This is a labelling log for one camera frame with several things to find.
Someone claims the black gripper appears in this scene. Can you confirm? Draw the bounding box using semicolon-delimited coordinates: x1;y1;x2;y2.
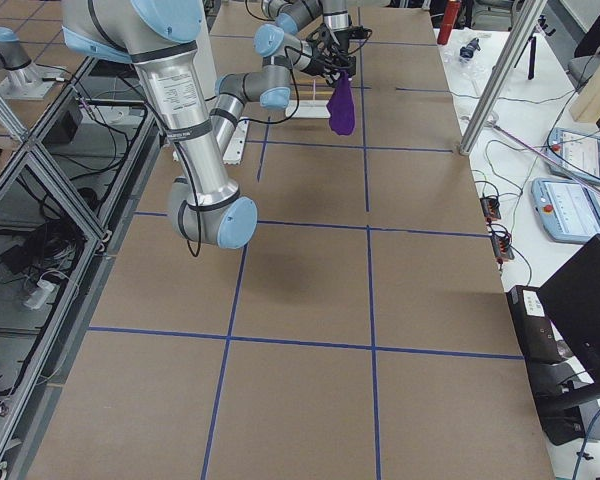
305;25;356;80

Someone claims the purple towel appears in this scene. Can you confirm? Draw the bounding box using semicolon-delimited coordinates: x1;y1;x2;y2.
326;72;356;136

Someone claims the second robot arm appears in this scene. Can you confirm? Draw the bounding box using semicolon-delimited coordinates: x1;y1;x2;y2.
0;26;65;100

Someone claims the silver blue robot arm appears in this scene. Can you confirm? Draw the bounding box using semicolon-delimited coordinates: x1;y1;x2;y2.
61;1;368;249

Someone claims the white towel rack base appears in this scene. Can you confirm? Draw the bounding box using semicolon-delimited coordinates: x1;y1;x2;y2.
285;100;330;119

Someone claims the red cylinder bottle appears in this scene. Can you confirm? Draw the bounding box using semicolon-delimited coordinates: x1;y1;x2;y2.
436;0;462;45

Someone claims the reacher grabber tool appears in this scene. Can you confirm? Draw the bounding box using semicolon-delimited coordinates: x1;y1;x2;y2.
483;120;600;197

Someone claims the far teach pendant tablet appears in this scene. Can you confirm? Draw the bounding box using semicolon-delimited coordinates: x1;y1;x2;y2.
546;127;600;185

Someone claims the teach pendant tablet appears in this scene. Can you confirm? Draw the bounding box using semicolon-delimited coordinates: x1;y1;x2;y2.
531;178;600;244
546;127;600;185

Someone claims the near teach pendant tablet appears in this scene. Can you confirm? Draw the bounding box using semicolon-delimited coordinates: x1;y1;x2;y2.
531;178;600;244

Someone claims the black monitor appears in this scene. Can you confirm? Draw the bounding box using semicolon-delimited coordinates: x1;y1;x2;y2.
537;234;600;380

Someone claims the black computer box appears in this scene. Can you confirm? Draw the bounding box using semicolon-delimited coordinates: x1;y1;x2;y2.
506;285;570;365

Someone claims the aluminium frame post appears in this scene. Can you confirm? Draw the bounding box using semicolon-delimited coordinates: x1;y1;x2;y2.
458;0;547;156

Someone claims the aluminium frame cabinet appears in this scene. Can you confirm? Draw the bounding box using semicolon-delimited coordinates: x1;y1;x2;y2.
0;60;160;479

